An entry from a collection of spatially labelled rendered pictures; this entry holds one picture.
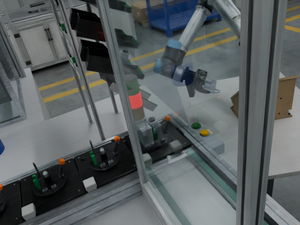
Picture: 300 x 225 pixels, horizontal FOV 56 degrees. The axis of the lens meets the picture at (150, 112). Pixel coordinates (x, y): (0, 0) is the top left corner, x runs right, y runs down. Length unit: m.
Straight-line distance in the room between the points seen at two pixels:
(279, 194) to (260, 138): 2.04
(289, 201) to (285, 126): 0.90
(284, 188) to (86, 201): 1.67
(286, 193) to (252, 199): 1.98
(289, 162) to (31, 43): 4.48
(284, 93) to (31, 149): 1.39
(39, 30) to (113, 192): 4.20
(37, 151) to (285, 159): 1.28
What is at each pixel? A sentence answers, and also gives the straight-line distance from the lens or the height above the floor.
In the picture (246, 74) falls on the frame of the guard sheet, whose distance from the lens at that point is 0.32.
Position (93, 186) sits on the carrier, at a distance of 1.18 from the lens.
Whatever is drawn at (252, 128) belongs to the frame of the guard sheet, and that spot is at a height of 1.59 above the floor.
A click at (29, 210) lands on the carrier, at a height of 0.99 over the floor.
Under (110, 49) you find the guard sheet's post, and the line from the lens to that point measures 0.84.
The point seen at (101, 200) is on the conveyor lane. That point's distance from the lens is 1.19.
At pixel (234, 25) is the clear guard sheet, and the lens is 0.33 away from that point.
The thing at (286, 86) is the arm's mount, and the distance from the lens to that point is 1.54.
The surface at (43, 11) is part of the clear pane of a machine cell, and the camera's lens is 5.08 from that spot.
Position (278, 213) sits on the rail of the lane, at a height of 0.96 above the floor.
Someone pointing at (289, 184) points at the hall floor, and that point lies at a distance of 2.48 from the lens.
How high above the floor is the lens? 1.80
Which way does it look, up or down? 33 degrees down
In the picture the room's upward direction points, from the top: 10 degrees counter-clockwise
